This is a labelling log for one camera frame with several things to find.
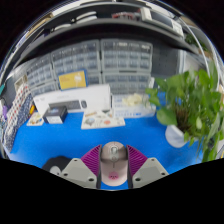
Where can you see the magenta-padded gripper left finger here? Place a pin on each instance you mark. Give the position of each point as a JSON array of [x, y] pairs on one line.
[[76, 171]]

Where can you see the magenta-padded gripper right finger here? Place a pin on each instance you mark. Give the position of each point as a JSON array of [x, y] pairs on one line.
[[150, 170]]

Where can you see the pink computer mouse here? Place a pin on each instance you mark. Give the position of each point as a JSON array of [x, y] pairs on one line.
[[114, 166]]

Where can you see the black round-eyed mouse pad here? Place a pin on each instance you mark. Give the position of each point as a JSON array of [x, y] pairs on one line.
[[55, 162]]

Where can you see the large printed sticker sheet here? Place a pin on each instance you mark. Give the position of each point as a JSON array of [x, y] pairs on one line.
[[100, 121]]

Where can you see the small black box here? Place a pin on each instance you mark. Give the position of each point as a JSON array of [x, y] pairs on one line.
[[55, 116]]

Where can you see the white and blue tissue box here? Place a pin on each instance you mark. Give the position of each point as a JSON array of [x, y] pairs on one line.
[[133, 108]]

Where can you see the small printed sticker sheet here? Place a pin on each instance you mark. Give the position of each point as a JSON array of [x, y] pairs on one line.
[[35, 119]]

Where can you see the navy dotted cloth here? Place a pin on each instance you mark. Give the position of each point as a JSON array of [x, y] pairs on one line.
[[15, 133]]

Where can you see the white keyboard packaging box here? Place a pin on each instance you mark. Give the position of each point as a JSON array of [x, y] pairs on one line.
[[96, 96]]

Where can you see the green potted plant white pot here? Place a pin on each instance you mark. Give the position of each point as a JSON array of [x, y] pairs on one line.
[[186, 100]]

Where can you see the white red-blue dotted cloth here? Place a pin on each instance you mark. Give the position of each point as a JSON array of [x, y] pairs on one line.
[[18, 106]]

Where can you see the yellow card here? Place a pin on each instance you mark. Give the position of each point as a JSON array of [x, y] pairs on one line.
[[72, 80]]

